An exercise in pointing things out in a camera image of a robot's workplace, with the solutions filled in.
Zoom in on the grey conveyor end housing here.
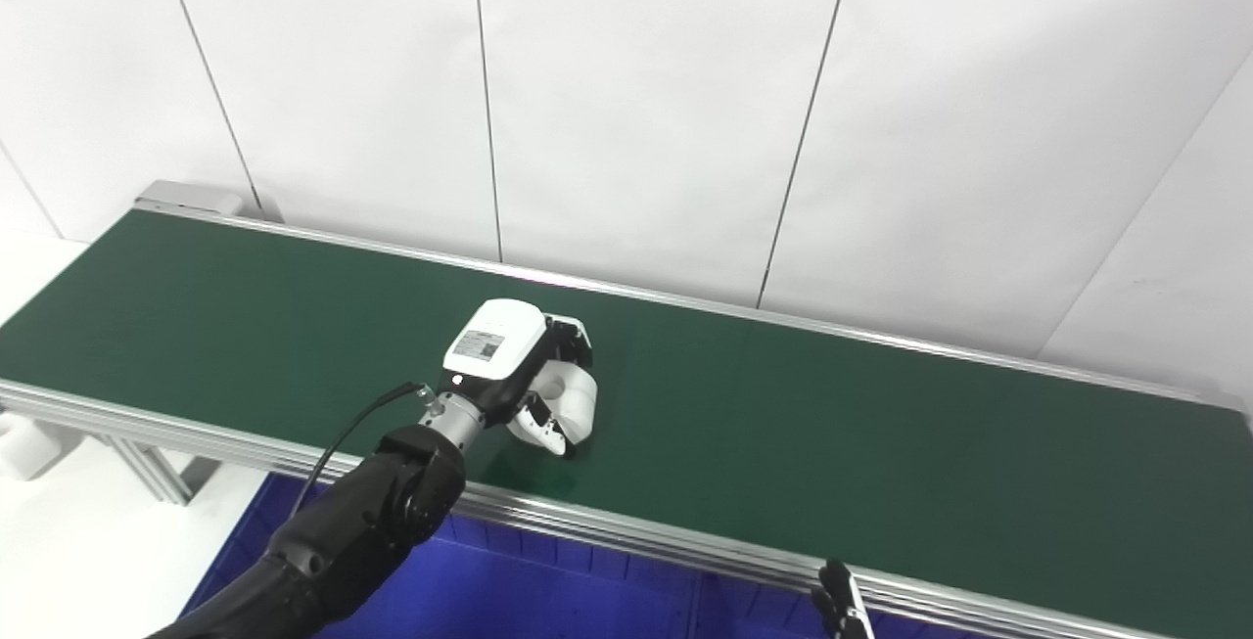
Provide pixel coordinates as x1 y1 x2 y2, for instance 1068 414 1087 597
135 179 287 225

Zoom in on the green conveyor belt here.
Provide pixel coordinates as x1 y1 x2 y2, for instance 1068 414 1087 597
0 208 1253 639
0 179 1253 639

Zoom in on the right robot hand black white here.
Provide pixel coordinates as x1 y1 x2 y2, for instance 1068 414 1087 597
811 558 874 639

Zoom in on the aluminium conveyor support leg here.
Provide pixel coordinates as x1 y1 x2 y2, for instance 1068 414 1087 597
96 435 222 507

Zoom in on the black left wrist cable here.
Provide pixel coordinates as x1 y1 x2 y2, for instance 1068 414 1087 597
292 381 434 515

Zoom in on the white round plastic part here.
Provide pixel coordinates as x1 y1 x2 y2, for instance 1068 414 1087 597
507 363 601 447

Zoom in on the white conveyor foot block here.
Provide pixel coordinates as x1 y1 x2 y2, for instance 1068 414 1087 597
0 412 71 481

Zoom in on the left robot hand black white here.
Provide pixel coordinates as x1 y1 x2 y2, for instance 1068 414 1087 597
441 297 596 460

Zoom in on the blue plastic bin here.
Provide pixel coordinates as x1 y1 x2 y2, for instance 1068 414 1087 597
180 471 702 639
689 572 936 639

